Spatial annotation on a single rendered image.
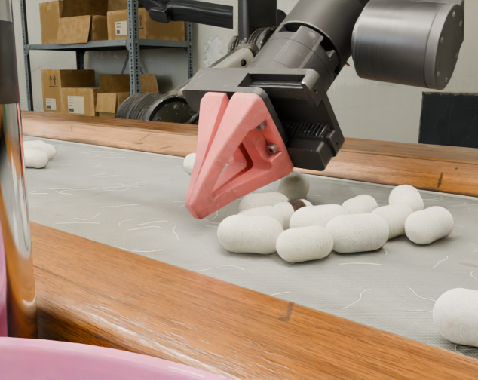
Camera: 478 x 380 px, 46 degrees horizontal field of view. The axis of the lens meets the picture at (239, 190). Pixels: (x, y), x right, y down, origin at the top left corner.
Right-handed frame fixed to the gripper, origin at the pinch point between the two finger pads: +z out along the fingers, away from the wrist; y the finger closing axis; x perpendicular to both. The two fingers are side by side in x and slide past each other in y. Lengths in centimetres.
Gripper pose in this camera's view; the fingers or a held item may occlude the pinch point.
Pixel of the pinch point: (199, 202)
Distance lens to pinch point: 35.5
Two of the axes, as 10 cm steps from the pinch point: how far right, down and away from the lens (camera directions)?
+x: 4.0, 6.6, 6.4
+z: -5.0, 7.4, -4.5
